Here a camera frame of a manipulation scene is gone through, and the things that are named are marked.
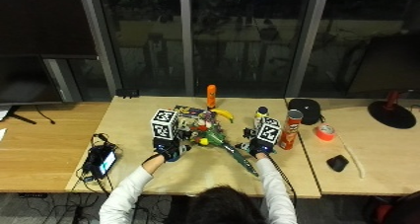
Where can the person's left hand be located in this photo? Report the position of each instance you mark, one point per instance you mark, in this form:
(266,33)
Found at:
(168,150)

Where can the person's right hand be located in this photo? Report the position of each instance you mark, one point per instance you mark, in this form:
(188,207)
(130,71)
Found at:
(262,149)

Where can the flower bouquet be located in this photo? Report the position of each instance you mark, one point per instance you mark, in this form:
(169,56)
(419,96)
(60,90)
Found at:
(219,140)

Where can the white marker cube right glove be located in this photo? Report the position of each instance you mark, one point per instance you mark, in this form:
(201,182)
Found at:
(269,132)

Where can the white marker cube glove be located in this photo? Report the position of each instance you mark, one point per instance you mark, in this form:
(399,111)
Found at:
(269,132)
(165,124)

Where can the white bottle with blue cap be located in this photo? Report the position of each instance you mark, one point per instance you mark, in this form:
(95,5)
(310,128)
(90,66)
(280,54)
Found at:
(261,116)

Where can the white marker cube left glove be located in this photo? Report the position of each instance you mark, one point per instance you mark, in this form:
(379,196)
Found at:
(165,124)

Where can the yellow banana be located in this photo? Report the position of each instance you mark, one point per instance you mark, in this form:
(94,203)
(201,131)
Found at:
(224,113)

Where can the red crisps tube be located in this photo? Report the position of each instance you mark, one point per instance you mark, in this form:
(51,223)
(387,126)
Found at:
(292,129)

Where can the colourful printed box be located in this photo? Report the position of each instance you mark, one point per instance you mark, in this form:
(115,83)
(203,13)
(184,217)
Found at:
(189,110)

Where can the orange bottle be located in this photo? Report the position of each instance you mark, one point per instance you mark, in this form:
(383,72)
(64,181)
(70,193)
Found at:
(212,96)

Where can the black pouch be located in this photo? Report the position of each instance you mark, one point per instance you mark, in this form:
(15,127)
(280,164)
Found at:
(305,110)

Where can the orange tape roll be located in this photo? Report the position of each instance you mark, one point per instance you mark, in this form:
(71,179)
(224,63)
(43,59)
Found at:
(326,132)

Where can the black device with lit screen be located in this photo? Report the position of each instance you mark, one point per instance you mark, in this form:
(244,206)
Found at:
(102,160)

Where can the small black box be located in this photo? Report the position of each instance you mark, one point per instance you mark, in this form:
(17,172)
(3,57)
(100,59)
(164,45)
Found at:
(127,93)

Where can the black computer mouse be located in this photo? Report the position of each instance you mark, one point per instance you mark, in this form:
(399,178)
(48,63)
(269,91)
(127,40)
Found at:
(338,163)

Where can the black lamp base red stem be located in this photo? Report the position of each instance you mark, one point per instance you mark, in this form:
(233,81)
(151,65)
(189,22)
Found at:
(391,112)

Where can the red and black chair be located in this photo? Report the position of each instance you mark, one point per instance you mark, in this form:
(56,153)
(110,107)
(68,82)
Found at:
(385,209)

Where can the black power strip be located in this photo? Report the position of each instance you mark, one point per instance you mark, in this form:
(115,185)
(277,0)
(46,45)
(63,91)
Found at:
(32,195)

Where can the black monitor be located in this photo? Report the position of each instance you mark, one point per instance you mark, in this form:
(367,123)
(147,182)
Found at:
(26,81)

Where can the white paper sheet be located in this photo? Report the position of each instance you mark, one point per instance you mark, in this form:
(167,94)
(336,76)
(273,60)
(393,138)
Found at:
(3,112)

